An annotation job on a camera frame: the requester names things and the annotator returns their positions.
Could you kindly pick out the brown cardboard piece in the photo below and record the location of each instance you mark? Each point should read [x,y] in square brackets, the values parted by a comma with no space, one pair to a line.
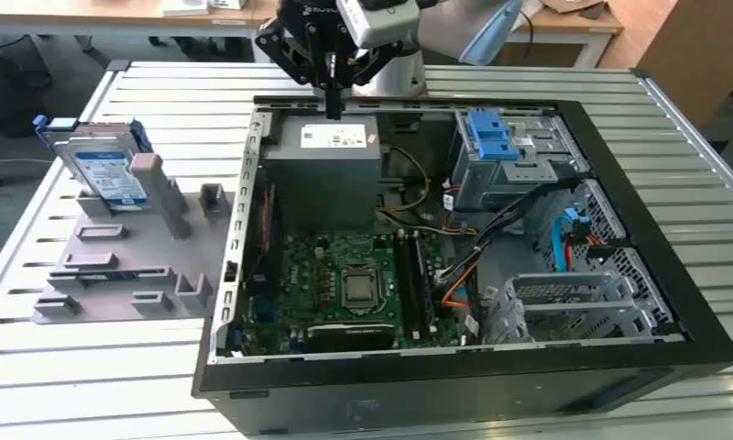
[571,7]

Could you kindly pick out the metal drive cage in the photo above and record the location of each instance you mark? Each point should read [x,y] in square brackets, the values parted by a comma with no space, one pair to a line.
[513,179]

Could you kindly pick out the hard disk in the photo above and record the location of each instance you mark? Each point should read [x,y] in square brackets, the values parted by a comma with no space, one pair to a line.
[107,169]

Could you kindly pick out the blue plastic drive latch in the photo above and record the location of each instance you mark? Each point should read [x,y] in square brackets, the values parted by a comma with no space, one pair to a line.
[488,133]

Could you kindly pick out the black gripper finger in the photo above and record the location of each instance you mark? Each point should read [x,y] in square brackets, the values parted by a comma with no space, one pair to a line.
[372,64]
[287,55]

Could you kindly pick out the green motherboard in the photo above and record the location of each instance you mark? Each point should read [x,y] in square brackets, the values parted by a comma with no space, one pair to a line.
[305,284]

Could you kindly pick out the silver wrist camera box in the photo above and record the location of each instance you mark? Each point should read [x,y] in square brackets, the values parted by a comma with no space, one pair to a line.
[379,23]

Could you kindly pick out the black graphics card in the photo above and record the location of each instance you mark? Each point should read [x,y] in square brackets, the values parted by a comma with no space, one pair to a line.
[351,335]

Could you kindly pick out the black mesh waste bin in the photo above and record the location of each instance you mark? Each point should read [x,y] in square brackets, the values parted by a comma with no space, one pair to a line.
[12,91]

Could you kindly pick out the silver CPU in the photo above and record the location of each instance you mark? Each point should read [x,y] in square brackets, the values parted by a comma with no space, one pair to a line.
[360,289]

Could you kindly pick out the wooden desk white frame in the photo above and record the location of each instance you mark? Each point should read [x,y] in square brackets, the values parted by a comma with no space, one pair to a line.
[568,25]
[97,18]

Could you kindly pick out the blue RAM stick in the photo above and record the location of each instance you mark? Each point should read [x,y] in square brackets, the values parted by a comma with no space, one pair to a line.
[107,275]

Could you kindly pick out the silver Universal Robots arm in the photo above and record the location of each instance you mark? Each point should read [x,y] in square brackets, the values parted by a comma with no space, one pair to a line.
[397,73]

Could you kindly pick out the black open PC case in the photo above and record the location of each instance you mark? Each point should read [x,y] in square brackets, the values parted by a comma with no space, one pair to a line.
[403,399]

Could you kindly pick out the grey parts rack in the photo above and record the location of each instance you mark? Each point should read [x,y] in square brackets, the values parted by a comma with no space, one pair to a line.
[147,256]

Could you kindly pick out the grey power supply unit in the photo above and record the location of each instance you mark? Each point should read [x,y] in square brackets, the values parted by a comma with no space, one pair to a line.
[324,183]

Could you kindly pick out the white box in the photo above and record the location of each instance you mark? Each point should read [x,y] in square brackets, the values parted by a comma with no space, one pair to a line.
[185,8]

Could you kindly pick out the metal disk bay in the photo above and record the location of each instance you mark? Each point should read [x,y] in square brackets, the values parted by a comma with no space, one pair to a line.
[575,306]

